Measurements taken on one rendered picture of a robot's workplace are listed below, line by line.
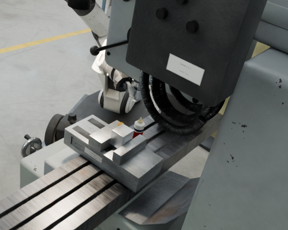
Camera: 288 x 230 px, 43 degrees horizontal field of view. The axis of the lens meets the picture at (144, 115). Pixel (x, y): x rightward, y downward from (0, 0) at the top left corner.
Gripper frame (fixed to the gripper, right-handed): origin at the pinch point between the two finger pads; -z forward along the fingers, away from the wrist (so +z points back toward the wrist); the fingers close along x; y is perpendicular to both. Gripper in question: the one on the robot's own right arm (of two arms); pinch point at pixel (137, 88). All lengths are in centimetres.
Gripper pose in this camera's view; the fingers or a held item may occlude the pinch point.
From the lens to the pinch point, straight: 120.2
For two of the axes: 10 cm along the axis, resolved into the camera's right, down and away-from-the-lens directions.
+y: -1.9, 8.1, 5.5
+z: -5.1, -5.6, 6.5
